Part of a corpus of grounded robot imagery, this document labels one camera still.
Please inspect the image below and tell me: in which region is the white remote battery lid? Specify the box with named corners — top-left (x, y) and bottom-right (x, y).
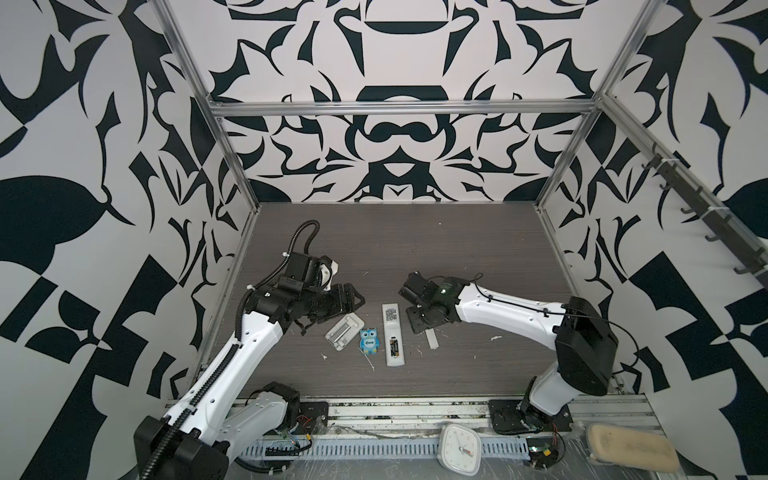
top-left (425, 329), bottom-right (439, 350)

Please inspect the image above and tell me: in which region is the white remote control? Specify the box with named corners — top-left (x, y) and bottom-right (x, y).
top-left (382, 303), bottom-right (405, 367)

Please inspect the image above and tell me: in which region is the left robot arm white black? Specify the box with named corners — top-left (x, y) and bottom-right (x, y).
top-left (134, 252), bottom-right (365, 479)

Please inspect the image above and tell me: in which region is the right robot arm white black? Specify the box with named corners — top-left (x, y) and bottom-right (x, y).
top-left (399, 272), bottom-right (619, 419)

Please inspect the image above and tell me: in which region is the white battery cover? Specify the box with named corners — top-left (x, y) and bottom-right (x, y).
top-left (324, 313), bottom-right (365, 351)

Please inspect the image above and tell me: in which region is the blue owl toy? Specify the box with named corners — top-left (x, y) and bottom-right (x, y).
top-left (358, 328), bottom-right (380, 355)

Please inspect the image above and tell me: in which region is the white square clock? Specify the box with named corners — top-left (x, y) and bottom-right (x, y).
top-left (437, 423), bottom-right (482, 476)

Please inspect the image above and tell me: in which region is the small green circuit board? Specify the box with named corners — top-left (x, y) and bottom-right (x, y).
top-left (525, 437), bottom-right (561, 471)

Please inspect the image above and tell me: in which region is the beige foam pad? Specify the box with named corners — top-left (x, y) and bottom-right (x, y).
top-left (586, 424), bottom-right (681, 473)

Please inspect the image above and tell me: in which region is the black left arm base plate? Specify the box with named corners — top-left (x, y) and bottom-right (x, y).
top-left (290, 401), bottom-right (330, 435)

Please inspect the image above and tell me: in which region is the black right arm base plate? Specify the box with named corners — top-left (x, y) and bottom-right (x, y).
top-left (488, 399), bottom-right (572, 435)

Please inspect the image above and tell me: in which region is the white slotted cable duct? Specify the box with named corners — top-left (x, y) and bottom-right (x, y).
top-left (240, 438), bottom-right (530, 461)

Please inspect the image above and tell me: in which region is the aluminium frame top bar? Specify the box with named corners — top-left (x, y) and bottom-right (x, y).
top-left (211, 99), bottom-right (590, 118)

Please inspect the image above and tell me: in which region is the aluminium frame corner post left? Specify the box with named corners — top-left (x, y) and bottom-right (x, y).
top-left (150, 0), bottom-right (260, 213)

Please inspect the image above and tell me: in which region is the aluminium frame corner post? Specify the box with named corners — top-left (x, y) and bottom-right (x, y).
top-left (535, 0), bottom-right (666, 211)
top-left (150, 0), bottom-right (260, 213)

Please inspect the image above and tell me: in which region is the aluminium frame corner post right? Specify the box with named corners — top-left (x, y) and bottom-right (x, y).
top-left (535, 0), bottom-right (666, 211)

